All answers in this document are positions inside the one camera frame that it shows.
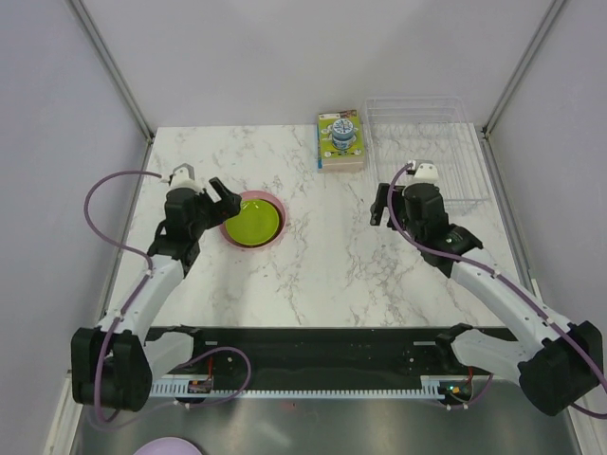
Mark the pink plastic plate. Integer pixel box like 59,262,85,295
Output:
220,191,287,249

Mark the green plastic plate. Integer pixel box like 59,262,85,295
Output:
224,198,281,247

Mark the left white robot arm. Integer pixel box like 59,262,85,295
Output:
70,173,242,413

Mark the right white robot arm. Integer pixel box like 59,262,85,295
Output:
370,183,606,416

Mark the green illustrated box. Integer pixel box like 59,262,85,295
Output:
316,109,366,173

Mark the lavender round object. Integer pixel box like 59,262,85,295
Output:
134,437,202,455

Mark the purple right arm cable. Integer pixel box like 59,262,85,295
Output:
387,163,607,418

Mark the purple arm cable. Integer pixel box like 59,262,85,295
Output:
387,163,607,418
83,170,170,423

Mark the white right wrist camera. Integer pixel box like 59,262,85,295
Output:
405,159,439,184

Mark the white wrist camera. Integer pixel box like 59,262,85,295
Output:
162,163,200,192
405,159,439,184

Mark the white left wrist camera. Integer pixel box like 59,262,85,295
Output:
162,163,200,192

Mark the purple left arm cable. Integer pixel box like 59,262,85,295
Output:
83,170,170,423

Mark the white wire dish rack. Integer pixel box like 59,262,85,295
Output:
361,96,491,215

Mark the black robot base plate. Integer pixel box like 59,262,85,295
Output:
146,325,518,394

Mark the right aluminium frame post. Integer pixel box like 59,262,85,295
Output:
481,0,568,138

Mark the aluminium frame post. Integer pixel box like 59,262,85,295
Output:
481,0,568,138
65,0,155,144

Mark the white slotted cable duct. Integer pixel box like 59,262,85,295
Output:
150,374,469,400

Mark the left aluminium frame post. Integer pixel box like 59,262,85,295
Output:
65,0,155,144

